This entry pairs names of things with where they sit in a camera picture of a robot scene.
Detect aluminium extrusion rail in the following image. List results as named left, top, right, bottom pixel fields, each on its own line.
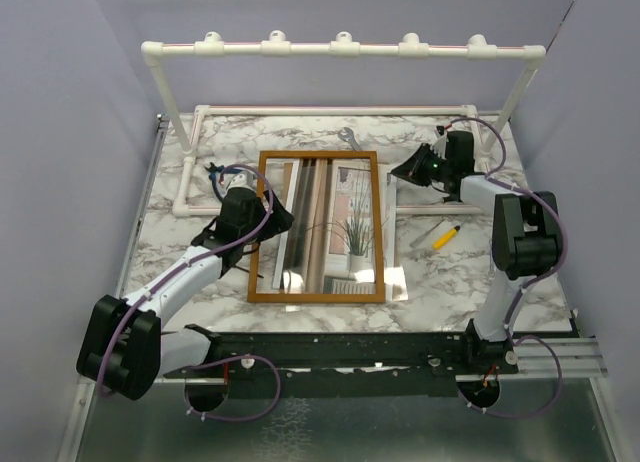
left=509, top=338, right=608, bottom=380

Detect clear glass pane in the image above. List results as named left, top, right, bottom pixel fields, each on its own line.
left=259, top=156, right=410, bottom=311

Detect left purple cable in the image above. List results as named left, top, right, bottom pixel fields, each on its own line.
left=97, top=164, right=284, bottom=423

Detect blue handled pliers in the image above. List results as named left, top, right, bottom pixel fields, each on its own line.
left=205, top=162, right=227, bottom=203

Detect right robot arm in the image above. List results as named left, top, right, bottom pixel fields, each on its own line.
left=391, top=131, right=564, bottom=373

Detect plant window photo print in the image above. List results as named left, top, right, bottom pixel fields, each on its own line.
left=267, top=158, right=396, bottom=297

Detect silver open-end wrench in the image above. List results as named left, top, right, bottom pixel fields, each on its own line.
left=337, top=127, right=362, bottom=151

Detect white PVC pipe rack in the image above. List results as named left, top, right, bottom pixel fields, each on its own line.
left=141, top=30, right=547, bottom=218

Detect orange handled screwdriver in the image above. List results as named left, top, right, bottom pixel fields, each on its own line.
left=232, top=265, right=264, bottom=279

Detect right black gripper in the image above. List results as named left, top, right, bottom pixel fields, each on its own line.
left=391, top=143, right=453, bottom=188

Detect yellow black screwdriver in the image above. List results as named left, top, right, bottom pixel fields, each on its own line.
left=432, top=225, right=461, bottom=251

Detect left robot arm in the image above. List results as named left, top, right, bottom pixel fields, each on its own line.
left=76, top=187, right=294, bottom=400

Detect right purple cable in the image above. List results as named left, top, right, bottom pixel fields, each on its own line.
left=434, top=117, right=571, bottom=419

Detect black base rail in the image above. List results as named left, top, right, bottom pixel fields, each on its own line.
left=169, top=332, right=518, bottom=399

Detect brown wooden picture frame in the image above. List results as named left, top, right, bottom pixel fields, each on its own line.
left=247, top=150, right=387, bottom=305

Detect purple cable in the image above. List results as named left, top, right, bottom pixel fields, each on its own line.
left=97, top=164, right=284, bottom=423
left=434, top=117, right=571, bottom=419

